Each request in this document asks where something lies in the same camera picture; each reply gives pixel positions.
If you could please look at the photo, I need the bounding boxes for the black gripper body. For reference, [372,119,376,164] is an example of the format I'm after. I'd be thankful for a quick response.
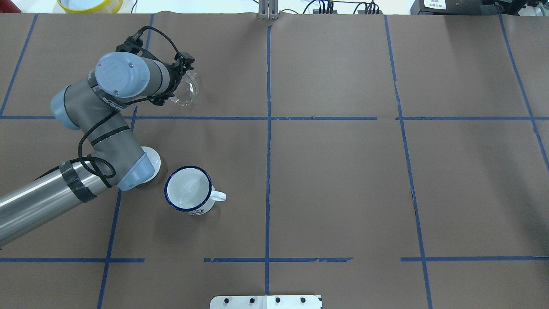
[150,60,185,106]

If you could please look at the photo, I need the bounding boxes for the clear glass funnel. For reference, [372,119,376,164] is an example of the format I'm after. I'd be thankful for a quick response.
[169,72,201,106]

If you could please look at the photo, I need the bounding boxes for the white mug lid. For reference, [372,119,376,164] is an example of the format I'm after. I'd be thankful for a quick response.
[142,146,162,184]

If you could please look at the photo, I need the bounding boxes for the white enamel mug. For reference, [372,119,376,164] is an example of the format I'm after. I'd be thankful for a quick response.
[163,166,227,216]

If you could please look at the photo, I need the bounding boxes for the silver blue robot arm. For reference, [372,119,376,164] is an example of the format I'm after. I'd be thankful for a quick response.
[0,51,194,246]

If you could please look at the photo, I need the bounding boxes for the yellow bowl with blue plate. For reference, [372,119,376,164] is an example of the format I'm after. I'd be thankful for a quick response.
[57,0,124,14]

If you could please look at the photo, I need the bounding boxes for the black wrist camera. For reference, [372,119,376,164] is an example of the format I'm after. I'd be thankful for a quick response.
[173,51,195,74]

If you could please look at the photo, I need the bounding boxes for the aluminium frame post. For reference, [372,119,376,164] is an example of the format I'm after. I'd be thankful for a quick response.
[255,0,280,20]

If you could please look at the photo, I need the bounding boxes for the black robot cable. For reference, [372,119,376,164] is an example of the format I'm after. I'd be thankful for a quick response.
[77,26,185,189]

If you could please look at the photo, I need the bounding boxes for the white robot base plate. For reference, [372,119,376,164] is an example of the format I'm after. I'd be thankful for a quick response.
[209,294,323,309]

